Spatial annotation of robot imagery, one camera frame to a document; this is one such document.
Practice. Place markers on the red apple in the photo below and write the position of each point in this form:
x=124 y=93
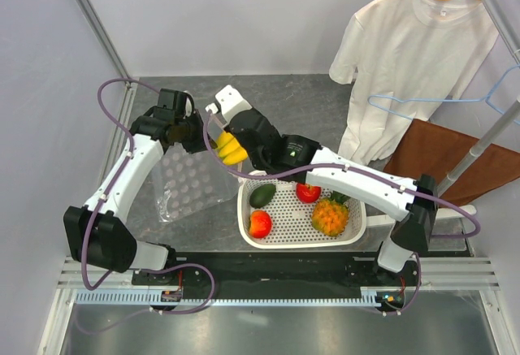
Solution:
x=307 y=193

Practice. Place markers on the clear zip top bag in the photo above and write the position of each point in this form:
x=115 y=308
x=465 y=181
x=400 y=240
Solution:
x=186 y=183

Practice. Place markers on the orange toy pineapple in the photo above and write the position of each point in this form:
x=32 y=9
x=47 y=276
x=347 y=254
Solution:
x=331 y=214

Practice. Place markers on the blue clothes hanger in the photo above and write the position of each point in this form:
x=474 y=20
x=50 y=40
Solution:
x=487 y=99

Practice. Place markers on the white perforated plastic basket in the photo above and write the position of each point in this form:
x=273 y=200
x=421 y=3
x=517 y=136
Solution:
x=291 y=219

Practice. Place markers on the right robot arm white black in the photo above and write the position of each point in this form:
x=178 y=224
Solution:
x=299 y=159

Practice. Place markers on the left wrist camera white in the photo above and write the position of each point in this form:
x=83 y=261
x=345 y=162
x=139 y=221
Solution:
x=189 y=104

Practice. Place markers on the white cable duct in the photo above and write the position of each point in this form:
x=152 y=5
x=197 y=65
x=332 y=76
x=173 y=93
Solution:
x=173 y=296

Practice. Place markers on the red orange peach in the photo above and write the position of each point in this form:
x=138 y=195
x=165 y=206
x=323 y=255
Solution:
x=260 y=224

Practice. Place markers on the silver clothes rack pole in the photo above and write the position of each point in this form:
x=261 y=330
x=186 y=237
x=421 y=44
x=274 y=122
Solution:
x=479 y=147

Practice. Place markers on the aluminium frame post left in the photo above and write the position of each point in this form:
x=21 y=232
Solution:
x=102 y=36

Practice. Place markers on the yellow banana bunch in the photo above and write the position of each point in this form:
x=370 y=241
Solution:
x=229 y=149

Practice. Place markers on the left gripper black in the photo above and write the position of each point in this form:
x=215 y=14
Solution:
x=199 y=145

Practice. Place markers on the green avocado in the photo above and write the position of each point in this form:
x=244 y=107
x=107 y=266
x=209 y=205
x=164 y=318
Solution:
x=262 y=196

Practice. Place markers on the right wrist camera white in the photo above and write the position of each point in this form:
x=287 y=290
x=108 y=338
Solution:
x=228 y=102

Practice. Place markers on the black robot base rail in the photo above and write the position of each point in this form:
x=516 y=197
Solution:
x=295 y=275

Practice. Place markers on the brown cloth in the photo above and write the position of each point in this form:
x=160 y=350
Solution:
x=433 y=150

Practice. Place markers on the white t-shirt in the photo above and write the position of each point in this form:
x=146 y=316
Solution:
x=403 y=57

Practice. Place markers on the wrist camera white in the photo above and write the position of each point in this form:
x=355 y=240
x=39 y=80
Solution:
x=228 y=102
x=189 y=104

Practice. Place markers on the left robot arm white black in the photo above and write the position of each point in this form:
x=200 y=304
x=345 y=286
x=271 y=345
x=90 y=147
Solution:
x=96 y=232

